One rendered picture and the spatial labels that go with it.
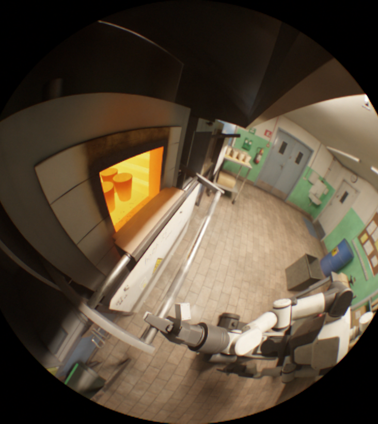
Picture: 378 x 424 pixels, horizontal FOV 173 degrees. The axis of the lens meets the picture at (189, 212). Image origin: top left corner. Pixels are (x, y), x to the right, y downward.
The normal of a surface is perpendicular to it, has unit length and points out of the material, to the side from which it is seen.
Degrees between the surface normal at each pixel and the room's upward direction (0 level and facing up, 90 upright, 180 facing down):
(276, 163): 90
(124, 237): 0
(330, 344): 78
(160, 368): 0
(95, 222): 90
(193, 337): 15
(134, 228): 0
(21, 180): 90
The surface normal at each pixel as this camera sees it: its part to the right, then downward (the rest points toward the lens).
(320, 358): -0.90, -0.14
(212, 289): 0.19, -0.72
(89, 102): 0.91, 0.39
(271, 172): -0.37, 0.58
